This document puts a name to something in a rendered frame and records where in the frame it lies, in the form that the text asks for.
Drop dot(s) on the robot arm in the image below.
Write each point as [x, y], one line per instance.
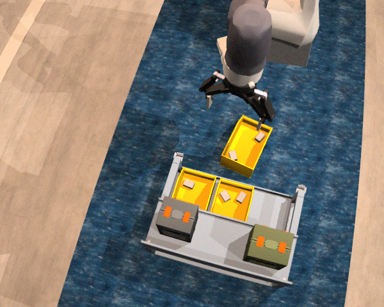
[292, 22]

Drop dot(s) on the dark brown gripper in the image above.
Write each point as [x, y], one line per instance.
[258, 100]

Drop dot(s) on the grey metal shelf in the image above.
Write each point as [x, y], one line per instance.
[219, 242]

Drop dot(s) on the yellow bin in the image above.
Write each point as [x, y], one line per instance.
[232, 208]
[202, 191]
[248, 150]

